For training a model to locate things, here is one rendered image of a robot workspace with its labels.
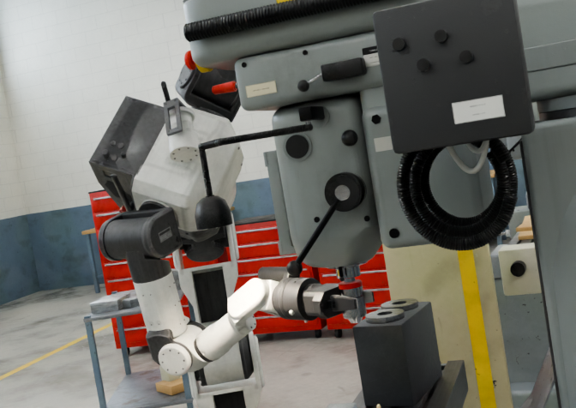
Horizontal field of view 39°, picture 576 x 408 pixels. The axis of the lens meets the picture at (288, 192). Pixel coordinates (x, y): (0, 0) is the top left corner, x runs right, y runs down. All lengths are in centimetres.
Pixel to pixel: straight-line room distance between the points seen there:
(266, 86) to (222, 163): 43
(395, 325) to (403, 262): 154
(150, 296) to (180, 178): 27
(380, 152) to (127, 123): 73
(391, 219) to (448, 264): 190
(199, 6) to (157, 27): 1036
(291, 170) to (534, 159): 44
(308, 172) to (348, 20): 29
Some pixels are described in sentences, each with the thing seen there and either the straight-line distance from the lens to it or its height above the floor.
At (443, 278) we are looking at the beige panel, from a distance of 337.
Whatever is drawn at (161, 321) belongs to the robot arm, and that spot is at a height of 121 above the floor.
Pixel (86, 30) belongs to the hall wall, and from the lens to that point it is 1250.
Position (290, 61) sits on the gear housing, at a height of 171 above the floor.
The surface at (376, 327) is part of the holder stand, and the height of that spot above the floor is 112.
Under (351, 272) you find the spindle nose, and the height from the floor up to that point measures 129.
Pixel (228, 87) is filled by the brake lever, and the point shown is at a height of 170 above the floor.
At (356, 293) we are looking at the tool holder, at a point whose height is 125.
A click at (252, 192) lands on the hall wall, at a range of 1135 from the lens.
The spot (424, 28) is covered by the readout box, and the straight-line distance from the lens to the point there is 120.
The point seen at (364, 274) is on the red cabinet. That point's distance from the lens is 633.
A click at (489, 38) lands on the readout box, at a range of 118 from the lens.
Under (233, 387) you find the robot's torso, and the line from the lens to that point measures 229.
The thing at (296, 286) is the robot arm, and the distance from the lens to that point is 169.
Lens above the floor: 155
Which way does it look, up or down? 3 degrees down
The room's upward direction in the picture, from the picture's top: 9 degrees counter-clockwise
